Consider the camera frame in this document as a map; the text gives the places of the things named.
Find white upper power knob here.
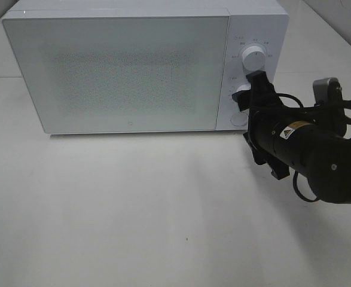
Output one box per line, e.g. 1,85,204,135
241,44,266,72

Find white timer knob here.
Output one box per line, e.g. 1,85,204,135
236,84,251,94

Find white microwave oven body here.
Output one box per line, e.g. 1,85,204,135
2,1,289,133

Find white microwave door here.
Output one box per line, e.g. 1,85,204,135
3,17,228,134

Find white round door button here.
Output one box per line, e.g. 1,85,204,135
230,112,248,127

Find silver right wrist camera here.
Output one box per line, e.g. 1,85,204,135
313,77,343,105

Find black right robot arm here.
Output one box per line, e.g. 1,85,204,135
232,71,351,204

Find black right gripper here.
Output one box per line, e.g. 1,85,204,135
231,71,289,180

